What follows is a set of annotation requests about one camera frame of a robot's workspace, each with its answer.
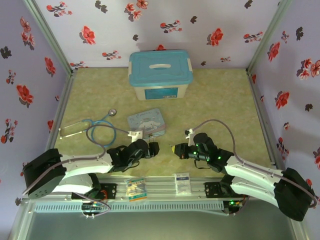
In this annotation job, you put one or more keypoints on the aluminium frame post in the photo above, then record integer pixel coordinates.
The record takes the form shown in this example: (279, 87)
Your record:
(47, 35)
(270, 32)

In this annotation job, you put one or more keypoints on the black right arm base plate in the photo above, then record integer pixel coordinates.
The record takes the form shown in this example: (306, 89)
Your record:
(212, 190)

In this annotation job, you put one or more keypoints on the aluminium side rail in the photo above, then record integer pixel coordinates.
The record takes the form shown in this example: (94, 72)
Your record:
(261, 117)
(60, 110)

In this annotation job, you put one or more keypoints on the blue stethoscope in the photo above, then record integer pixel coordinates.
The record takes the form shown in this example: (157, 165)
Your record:
(113, 112)

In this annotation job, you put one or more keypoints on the aluminium mounting rail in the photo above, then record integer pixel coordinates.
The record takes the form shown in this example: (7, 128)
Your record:
(160, 187)

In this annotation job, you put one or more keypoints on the cartoon dog tin box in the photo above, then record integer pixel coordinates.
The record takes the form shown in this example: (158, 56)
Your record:
(147, 122)

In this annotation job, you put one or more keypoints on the white blue label packet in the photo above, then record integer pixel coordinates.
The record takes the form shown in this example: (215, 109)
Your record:
(183, 185)

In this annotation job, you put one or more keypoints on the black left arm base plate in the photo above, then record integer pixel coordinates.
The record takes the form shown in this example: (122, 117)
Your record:
(111, 191)

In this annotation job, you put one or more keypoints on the blue lid storage box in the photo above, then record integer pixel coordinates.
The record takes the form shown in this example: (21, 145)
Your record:
(160, 67)

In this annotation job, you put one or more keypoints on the clear packet of small parts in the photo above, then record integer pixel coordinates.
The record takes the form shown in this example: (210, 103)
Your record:
(136, 190)

